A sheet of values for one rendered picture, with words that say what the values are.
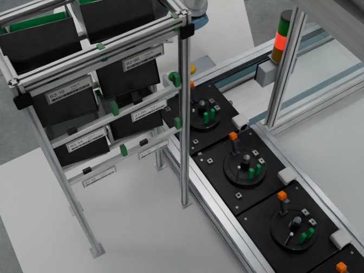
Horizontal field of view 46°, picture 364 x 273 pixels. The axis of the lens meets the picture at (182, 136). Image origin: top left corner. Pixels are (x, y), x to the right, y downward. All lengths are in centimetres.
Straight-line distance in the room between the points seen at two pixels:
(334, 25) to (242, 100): 146
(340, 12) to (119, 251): 128
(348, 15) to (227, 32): 180
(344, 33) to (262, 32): 311
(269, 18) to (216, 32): 148
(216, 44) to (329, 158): 70
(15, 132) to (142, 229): 160
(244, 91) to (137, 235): 68
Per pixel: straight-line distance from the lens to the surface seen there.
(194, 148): 144
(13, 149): 279
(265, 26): 336
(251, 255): 131
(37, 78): 75
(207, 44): 193
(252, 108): 163
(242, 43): 195
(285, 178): 140
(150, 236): 142
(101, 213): 148
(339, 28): 20
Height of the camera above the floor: 218
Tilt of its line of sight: 56 degrees down
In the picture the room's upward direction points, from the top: 1 degrees counter-clockwise
